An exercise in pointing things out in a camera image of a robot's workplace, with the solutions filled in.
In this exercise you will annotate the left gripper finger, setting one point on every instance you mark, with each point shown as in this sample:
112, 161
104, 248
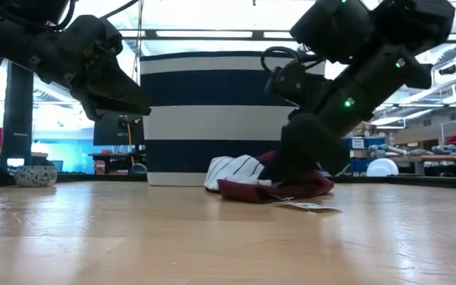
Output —
113, 97

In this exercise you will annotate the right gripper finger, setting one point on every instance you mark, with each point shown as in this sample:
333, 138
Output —
305, 179
278, 170

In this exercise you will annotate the maroon garment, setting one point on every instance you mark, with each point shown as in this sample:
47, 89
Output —
251, 194

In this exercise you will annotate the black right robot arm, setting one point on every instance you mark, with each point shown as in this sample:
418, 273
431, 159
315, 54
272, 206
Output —
370, 79

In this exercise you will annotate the white paper tag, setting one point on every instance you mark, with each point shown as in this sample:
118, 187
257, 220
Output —
307, 206

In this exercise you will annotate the dark monitor screen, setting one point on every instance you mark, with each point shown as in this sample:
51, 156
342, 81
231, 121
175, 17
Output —
109, 130

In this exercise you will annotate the white dark-striped garment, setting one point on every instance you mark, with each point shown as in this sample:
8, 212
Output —
236, 170

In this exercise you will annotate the blue storage bins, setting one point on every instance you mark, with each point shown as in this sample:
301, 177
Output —
374, 141

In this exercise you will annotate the white dome object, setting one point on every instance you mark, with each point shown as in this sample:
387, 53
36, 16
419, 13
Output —
382, 169

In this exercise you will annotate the navy white striped basket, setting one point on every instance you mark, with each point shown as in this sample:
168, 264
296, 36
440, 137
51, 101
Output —
212, 122

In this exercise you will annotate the blue patterned bowl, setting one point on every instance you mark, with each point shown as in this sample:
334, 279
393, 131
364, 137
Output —
36, 177

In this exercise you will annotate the background workbench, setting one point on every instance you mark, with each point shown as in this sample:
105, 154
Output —
449, 158

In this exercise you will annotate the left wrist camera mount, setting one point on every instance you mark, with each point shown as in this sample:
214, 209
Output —
89, 37

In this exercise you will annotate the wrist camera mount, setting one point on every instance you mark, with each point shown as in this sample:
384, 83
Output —
291, 83
89, 37

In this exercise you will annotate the black frame pillar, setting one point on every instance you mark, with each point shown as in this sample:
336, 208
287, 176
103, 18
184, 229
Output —
16, 118

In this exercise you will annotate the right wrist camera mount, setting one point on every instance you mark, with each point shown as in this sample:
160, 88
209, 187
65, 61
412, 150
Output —
291, 83

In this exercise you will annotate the black table border rail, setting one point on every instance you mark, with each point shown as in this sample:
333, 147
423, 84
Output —
410, 182

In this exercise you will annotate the black overhead frame bar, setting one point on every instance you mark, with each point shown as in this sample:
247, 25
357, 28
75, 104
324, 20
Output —
257, 35

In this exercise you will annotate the black ceiling camera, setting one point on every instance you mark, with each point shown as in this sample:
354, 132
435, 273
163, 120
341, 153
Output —
447, 70

